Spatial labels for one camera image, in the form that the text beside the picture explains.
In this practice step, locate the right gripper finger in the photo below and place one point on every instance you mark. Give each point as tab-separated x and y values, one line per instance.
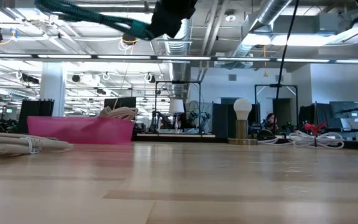
168	18

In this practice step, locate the monitor on black arm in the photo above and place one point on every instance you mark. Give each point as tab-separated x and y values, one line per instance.
343	109

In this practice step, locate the white shade table lamp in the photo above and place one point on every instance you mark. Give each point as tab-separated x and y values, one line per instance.
176	106

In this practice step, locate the black screen panel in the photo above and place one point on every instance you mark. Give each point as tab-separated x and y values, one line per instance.
36	109
120	102

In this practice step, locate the long ceiling light bar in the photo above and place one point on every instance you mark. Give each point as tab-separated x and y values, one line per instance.
73	56

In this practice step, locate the brass lamp with white bulb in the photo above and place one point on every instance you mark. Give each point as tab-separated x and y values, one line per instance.
242	107

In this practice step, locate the dark partition panel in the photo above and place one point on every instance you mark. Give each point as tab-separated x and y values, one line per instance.
221	121

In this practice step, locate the white pillar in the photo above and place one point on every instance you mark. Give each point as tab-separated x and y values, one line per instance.
53	90

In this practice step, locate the person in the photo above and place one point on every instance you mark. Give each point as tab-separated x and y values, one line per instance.
270	119

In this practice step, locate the pink plastic tray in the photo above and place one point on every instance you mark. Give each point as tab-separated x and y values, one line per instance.
82	130

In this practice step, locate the red object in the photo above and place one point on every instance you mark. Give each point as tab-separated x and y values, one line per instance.
314	127

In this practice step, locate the silver ribbed air duct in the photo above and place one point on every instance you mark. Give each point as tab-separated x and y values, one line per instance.
179	43

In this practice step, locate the black metal stand frame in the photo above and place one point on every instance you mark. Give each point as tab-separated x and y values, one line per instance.
179	81
275	85

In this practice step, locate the silver smooth air duct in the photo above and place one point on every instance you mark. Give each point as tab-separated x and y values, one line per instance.
269	12

